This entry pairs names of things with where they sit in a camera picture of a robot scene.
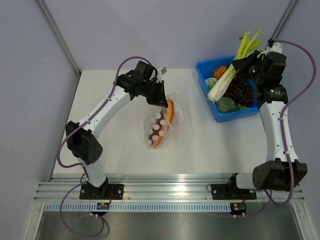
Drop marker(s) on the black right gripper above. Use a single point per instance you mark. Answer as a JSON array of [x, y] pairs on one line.
[[242, 66]]

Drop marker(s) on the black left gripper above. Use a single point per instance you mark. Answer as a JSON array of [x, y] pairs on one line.
[[160, 99]]

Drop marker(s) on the green white celery stalk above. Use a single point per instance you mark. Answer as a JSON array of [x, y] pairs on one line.
[[247, 45]]

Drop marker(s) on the orange purple papaya slice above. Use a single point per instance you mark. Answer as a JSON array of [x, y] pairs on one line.
[[163, 123]]

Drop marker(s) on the clear dotted zip top bag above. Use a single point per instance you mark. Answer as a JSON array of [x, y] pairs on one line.
[[177, 121]]

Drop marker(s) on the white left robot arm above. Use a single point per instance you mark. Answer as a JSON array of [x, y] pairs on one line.
[[82, 137]]

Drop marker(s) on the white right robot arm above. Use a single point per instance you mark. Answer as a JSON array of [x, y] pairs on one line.
[[282, 170]]

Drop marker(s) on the orange yellow fruit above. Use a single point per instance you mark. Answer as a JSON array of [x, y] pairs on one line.
[[218, 73]]

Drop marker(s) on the dark purple grape bunch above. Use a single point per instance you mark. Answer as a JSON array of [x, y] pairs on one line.
[[240, 91]]

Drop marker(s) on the green lettuce leaf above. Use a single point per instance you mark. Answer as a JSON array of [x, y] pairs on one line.
[[211, 82]]

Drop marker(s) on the green netted melon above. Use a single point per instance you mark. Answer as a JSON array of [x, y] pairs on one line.
[[225, 105]]

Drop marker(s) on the left controller board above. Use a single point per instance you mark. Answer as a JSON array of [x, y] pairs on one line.
[[103, 206]]

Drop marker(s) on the controller board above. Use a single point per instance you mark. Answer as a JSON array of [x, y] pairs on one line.
[[238, 208], [103, 206]]

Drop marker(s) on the right controller board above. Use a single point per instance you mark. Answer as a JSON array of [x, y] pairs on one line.
[[238, 208]]

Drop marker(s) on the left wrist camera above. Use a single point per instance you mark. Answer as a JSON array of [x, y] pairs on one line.
[[162, 70]]

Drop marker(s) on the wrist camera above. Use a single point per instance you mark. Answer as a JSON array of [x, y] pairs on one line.
[[162, 70], [276, 48]]

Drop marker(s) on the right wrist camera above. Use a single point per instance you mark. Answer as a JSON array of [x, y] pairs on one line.
[[276, 48]]

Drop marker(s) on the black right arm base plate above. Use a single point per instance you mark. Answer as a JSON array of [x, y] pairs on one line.
[[226, 192]]

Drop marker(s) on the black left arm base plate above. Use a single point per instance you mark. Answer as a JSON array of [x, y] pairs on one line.
[[104, 192]]

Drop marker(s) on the aluminium rail frame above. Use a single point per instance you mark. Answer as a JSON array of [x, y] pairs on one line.
[[137, 188]]

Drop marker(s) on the white slotted cable duct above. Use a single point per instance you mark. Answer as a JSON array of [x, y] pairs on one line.
[[141, 207]]

